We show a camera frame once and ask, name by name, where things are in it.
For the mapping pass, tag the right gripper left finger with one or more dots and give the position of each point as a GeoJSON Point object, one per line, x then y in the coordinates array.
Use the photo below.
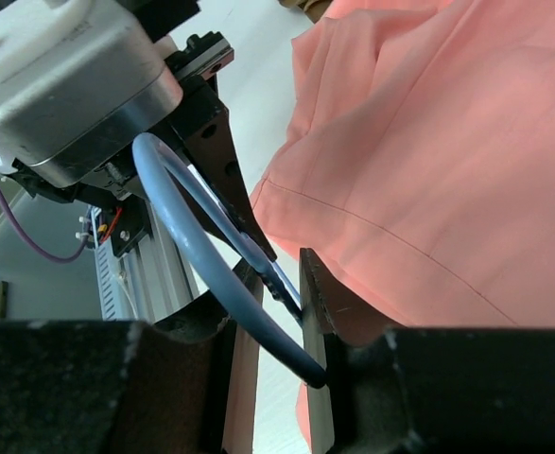
{"type": "Point", "coordinates": [186, 384]}

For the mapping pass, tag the white slotted cable duct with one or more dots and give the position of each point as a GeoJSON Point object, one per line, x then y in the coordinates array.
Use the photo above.
{"type": "Point", "coordinates": [115, 301]}

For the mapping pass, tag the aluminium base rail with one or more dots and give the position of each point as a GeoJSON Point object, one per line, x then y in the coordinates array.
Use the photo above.
{"type": "Point", "coordinates": [160, 281]}

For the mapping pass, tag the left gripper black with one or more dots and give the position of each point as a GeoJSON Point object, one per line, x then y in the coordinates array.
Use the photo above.
{"type": "Point", "coordinates": [199, 129]}

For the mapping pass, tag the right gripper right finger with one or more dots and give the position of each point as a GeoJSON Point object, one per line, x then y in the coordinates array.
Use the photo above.
{"type": "Point", "coordinates": [395, 389]}

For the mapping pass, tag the tan brown garment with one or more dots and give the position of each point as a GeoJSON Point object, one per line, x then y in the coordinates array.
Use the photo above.
{"type": "Point", "coordinates": [312, 9]}

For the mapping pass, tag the left black mount plate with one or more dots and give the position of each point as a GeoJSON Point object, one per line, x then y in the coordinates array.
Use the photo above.
{"type": "Point", "coordinates": [131, 227]}

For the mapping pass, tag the blue wire hanger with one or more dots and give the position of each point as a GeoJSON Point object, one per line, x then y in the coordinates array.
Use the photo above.
{"type": "Point", "coordinates": [160, 171]}

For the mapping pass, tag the pink skirt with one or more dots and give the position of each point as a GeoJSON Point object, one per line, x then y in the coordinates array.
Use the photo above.
{"type": "Point", "coordinates": [419, 162]}

